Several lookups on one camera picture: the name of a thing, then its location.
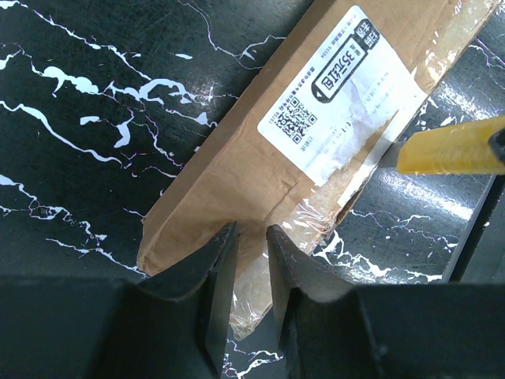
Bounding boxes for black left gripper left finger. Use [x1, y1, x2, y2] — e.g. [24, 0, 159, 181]
[1, 223, 239, 378]

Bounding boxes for yellow utility knife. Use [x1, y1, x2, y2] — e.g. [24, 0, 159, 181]
[378, 116, 504, 175]

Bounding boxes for brown cardboard express box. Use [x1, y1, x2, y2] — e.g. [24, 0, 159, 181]
[137, 1, 498, 340]

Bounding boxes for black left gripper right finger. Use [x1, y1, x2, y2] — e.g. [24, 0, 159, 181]
[266, 225, 504, 378]

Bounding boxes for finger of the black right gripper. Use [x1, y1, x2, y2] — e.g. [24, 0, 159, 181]
[442, 175, 504, 283]

